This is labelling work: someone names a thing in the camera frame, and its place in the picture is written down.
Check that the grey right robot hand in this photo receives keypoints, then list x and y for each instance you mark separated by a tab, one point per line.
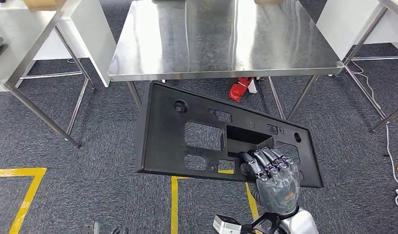
278	187

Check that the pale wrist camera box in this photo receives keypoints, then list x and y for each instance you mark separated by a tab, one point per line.
90	228
226	225

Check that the small white plastic object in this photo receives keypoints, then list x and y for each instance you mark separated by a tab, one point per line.
252	87

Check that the steel table with grey part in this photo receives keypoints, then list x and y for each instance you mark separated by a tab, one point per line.
18	48

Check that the steel workbench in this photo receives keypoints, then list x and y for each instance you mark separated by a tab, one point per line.
218	38

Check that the black plastic panel part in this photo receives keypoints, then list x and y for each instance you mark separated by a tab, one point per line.
166	139

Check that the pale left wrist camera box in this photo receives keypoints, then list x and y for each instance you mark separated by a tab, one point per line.
90	228

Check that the white cabinet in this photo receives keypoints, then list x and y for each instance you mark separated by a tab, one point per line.
341	22
89	32

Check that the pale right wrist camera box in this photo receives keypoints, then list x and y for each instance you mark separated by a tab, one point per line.
226	225

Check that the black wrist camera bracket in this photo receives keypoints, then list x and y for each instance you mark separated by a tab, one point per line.
255	223

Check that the red plastic object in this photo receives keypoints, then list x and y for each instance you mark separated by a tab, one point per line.
239	90

